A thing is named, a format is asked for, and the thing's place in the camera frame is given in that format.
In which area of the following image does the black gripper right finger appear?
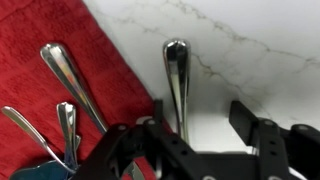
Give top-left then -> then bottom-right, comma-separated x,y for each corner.
228,100 -> 320,180

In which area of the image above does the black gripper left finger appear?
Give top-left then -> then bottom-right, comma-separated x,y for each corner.
71,99 -> 218,180

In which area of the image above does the silver bread knife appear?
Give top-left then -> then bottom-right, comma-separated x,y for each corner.
162,38 -> 192,145

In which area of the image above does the silver table knife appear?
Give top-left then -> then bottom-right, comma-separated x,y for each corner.
39,42 -> 145,180

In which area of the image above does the red cloth mat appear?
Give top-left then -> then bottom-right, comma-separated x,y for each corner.
0,0 -> 174,180

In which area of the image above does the dark blue dish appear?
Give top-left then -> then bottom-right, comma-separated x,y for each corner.
9,159 -> 76,180

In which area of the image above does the silver spoon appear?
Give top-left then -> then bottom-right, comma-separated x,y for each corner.
0,105 -> 77,175

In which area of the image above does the small silver utensil handle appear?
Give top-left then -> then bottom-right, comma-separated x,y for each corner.
55,101 -> 82,171

